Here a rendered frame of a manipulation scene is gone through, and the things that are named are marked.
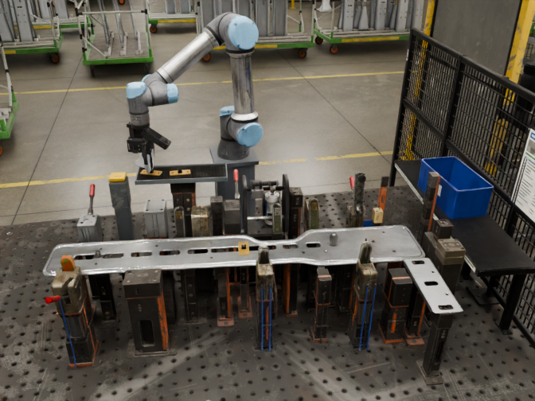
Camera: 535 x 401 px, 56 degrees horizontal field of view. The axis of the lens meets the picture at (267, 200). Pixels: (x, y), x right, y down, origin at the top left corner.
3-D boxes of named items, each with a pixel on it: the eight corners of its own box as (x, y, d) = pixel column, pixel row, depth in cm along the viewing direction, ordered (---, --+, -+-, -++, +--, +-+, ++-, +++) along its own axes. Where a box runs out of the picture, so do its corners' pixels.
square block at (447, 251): (428, 328, 195) (445, 251, 177) (421, 313, 202) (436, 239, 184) (448, 326, 195) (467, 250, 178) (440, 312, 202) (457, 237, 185)
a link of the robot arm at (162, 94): (169, 78, 202) (142, 81, 197) (178, 85, 193) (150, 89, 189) (171, 97, 206) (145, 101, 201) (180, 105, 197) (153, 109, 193)
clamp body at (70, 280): (65, 373, 174) (43, 291, 157) (75, 341, 187) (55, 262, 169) (96, 371, 175) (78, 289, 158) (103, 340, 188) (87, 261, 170)
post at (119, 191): (122, 272, 224) (107, 184, 202) (124, 262, 230) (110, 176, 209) (139, 270, 224) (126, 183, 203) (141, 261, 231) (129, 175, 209)
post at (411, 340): (408, 346, 186) (420, 284, 172) (398, 325, 196) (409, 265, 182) (424, 344, 187) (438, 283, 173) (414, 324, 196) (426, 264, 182)
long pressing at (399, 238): (37, 282, 172) (37, 278, 171) (55, 245, 191) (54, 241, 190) (428, 260, 185) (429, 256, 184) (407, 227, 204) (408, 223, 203)
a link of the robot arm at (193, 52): (223, 2, 210) (133, 78, 206) (234, 6, 201) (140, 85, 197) (237, 25, 217) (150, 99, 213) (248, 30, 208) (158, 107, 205)
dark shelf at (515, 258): (476, 278, 174) (478, 270, 172) (393, 165, 252) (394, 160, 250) (536, 274, 176) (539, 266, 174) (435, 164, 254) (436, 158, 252)
